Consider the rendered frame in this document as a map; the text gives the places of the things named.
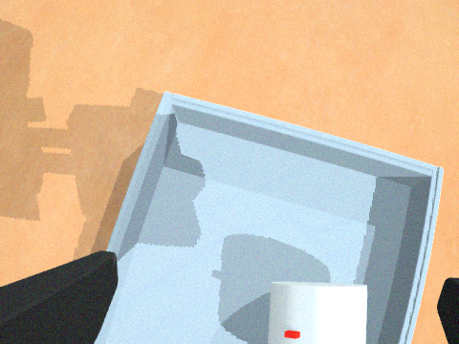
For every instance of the light blue square tray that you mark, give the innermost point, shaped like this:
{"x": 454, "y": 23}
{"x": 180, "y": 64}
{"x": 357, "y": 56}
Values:
{"x": 223, "y": 202}

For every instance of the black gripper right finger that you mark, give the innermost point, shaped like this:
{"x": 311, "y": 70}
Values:
{"x": 448, "y": 309}

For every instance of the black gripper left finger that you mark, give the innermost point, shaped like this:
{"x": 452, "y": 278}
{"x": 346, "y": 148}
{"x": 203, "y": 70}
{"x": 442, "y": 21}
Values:
{"x": 64, "y": 305}

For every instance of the white cylinder with two slots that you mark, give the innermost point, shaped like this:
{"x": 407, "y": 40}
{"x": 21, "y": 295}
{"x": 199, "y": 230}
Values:
{"x": 317, "y": 313}

